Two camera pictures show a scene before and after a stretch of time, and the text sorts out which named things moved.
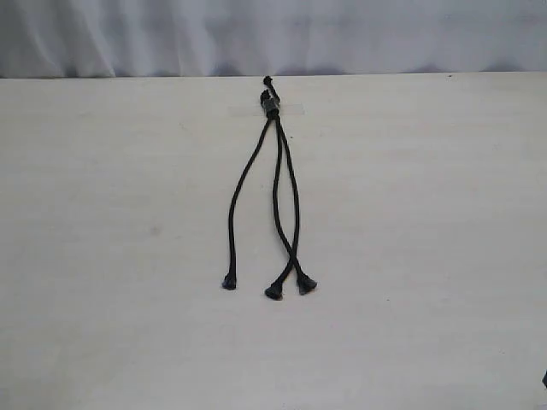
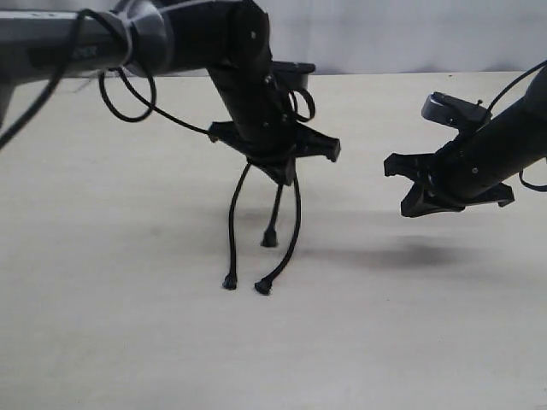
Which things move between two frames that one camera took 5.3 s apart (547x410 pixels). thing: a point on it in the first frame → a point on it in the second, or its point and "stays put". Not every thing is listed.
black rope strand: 230,281 stays put
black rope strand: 275,289 → 264,286
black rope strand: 305,284 → 270,237
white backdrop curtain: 168,38 stays put
